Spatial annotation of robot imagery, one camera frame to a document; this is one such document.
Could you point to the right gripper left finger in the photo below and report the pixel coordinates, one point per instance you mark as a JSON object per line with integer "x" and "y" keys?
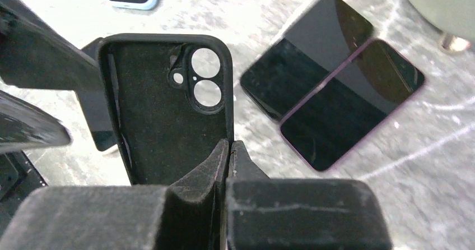
{"x": 183, "y": 215}

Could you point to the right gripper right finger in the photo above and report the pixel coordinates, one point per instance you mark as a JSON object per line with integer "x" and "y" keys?
{"x": 265, "y": 213}

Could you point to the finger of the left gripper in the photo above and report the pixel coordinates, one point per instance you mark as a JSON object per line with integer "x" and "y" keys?
{"x": 34, "y": 56}
{"x": 25, "y": 126}

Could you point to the purple bare phone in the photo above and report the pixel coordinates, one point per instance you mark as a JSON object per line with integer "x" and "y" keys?
{"x": 351, "y": 104}

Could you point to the bare black phone removed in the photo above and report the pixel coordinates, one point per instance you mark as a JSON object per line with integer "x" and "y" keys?
{"x": 316, "y": 44}

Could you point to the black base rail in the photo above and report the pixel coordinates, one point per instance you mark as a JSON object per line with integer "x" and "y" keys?
{"x": 18, "y": 179}

